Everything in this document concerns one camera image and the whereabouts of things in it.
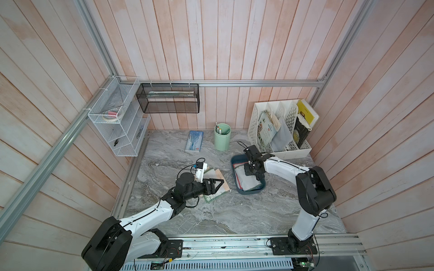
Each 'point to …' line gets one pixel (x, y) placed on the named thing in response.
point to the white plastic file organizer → (286, 109)
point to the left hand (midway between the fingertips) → (219, 184)
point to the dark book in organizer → (300, 132)
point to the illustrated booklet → (268, 126)
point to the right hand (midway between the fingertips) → (250, 168)
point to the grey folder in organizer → (283, 139)
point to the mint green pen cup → (222, 136)
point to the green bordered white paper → (212, 173)
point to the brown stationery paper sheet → (220, 176)
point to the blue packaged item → (194, 141)
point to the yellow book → (309, 114)
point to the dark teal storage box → (240, 158)
